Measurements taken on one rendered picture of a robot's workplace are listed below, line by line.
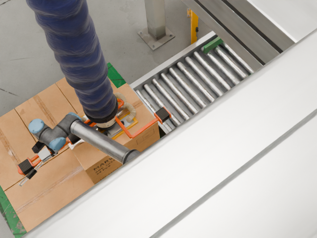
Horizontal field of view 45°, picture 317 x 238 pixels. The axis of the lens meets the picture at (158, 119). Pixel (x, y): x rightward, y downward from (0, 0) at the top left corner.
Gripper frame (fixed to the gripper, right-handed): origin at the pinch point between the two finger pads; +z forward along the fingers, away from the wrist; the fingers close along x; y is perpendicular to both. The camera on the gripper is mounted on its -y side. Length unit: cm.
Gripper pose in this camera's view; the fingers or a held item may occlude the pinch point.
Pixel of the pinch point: (51, 150)
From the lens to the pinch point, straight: 260.3
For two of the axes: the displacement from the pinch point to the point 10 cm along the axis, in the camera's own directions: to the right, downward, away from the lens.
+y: 8.0, -5.6, 2.2
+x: -6.0, -7.1, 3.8
